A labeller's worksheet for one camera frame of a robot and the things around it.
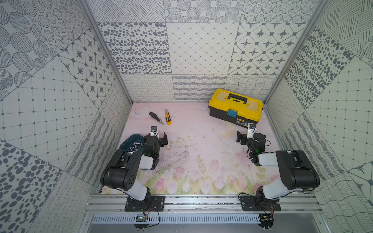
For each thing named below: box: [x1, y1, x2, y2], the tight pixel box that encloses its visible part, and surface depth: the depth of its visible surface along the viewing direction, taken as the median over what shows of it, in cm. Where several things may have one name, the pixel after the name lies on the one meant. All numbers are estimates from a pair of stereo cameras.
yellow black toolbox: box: [208, 89, 264, 129], surface depth 100 cm
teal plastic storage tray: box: [118, 133, 147, 154], surface depth 95 cm
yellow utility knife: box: [164, 108, 172, 126], surface depth 112 cm
